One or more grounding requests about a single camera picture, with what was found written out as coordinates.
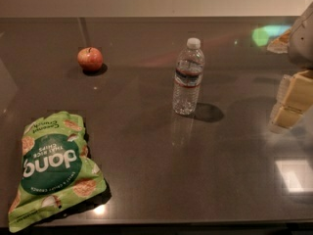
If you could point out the red apple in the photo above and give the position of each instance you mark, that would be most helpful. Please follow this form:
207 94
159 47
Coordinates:
90 59

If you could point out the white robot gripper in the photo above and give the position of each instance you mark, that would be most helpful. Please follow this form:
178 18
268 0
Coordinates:
303 43

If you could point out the clear plastic water bottle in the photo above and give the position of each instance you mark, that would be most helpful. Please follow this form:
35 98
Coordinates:
187 78

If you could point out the green rice chips bag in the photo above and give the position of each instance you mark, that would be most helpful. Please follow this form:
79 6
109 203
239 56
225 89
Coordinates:
57 173

